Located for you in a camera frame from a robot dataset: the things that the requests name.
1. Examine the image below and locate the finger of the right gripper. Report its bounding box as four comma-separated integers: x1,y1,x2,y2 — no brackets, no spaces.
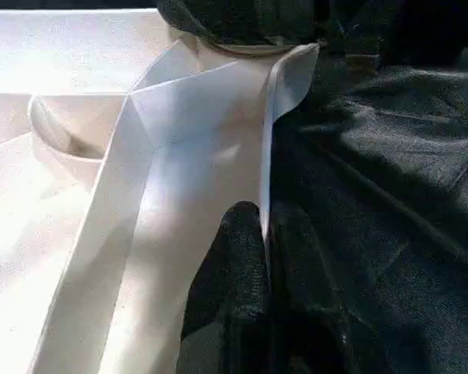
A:
155,0,336,52

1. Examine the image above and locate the white plastic table top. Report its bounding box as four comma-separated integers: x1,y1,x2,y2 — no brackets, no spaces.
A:
0,9,321,374

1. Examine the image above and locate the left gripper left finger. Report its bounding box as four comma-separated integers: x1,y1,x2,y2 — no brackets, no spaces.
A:
175,200,275,374

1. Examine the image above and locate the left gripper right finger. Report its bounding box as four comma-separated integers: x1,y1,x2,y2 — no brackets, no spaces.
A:
270,205,380,374

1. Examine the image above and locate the black table mat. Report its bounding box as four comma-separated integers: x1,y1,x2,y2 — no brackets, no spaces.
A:
267,0,468,374

